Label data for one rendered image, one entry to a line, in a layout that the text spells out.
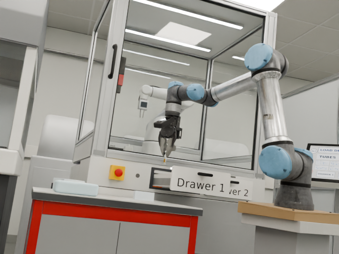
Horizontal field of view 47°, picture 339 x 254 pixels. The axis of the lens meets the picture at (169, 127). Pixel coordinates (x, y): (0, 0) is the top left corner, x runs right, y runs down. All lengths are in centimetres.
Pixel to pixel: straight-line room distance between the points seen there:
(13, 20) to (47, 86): 355
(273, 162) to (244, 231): 92
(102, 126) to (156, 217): 72
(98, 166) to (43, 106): 337
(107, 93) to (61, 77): 336
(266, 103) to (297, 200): 39
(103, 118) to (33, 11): 61
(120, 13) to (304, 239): 145
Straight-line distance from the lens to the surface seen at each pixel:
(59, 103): 534
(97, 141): 204
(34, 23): 187
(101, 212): 144
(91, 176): 202
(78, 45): 555
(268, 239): 160
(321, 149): 247
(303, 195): 160
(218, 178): 186
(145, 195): 173
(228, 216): 227
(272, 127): 152
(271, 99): 155
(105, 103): 207
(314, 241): 160
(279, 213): 149
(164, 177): 193
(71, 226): 143
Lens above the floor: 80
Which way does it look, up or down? 10 degrees up
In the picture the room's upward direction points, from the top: 7 degrees clockwise
